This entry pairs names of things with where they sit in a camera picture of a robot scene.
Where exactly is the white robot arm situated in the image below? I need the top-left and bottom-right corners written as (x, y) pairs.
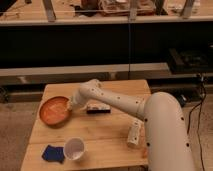
top-left (69, 79), bottom-right (196, 171)

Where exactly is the wooden table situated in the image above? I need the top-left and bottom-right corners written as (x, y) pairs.
top-left (20, 79), bottom-right (153, 171)

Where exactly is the blue cloth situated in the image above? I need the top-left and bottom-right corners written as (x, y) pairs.
top-left (42, 145), bottom-right (65, 163)

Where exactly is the orange carrot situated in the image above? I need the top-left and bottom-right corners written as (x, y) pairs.
top-left (143, 147), bottom-right (148, 158)

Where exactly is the black cable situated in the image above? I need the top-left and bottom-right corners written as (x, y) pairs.
top-left (185, 73), bottom-right (208, 171)

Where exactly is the long metal shelf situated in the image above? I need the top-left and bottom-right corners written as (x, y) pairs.
top-left (0, 61), bottom-right (213, 86)

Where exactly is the white plastic bottle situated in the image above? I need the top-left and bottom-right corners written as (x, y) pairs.
top-left (127, 121), bottom-right (142, 148)

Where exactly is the black and white box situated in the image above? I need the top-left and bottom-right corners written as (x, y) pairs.
top-left (86, 104), bottom-right (111, 114)

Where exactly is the orange ceramic bowl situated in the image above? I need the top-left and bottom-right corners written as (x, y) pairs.
top-left (39, 96), bottom-right (69, 126)

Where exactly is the white paper cup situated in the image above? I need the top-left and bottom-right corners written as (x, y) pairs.
top-left (63, 137), bottom-right (85, 161)

